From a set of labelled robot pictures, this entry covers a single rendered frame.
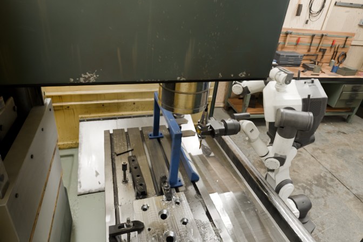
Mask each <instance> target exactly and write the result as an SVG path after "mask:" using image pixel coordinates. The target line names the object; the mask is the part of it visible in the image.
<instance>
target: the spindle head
mask: <svg viewBox="0 0 363 242"><path fill-rule="evenodd" d="M289 3H290V0H0V88H30V87H49V86H86V85H122V84H159V83H196V82H232V81H252V80H267V78H268V77H269V75H270V71H271V67H272V63H273V60H274V56H275V52H276V50H277V46H278V42H279V38H280V35H281V31H282V28H283V25H284V21H285V17H286V14H287V10H288V6H289Z"/></svg>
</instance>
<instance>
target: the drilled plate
mask: <svg viewBox="0 0 363 242"><path fill-rule="evenodd" d="M174 197H175V198H176V199H174ZM172 199H173V200H174V201H173V202H172V200H171V202H170V203H169V202H167V203H166V200H165V197H164V195H163V196H157V197H152V198H146V199H141V200H135V201H132V209H133V216H134V220H139V221H142V222H145V224H144V228H143V229H141V230H140V231H136V236H137V242H176V240H177V242H189V241H190V242H196V241H197V242H203V240H202V238H201V235H200V233H199V230H198V228H197V225H196V222H195V220H194V217H193V215H192V212H191V210H190V207H189V205H188V202H187V200H186V197H185V195H184V192H178V193H173V194H172ZM163 202H164V203H163ZM147 204H148V205H150V206H147ZM162 204H164V205H162ZM176 204H177V206H176ZM179 204H181V205H179ZM168 205H169V206H168ZM168 209H169V211H168ZM159 210H160V211H159ZM169 212H170V213H169ZM163 219H164V220H163ZM167 230H169V231H168V232H167ZM174 230H175V232H176V233H174ZM188 230H189V231H188ZM185 231H186V232H185ZM164 232H165V233H164ZM191 232H192V233H191ZM154 234H156V235H155V236H154ZM163 234H164V236H163ZM189 237H190V238H189ZM185 238H186V239H185ZM179 239H180V240H179ZM191 239H193V240H194V241H191Z"/></svg>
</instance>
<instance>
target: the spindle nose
mask: <svg viewBox="0 0 363 242"><path fill-rule="evenodd" d="M210 86H211V82H196V83H159V84H158V103H159V105H160V106H161V107H162V108H163V109H165V110H166V111H169V112H172V113H176V114H180V115H193V114H196V113H200V112H202V111H204V110H205V109H206V107H207V103H208V100H209V94H210Z"/></svg>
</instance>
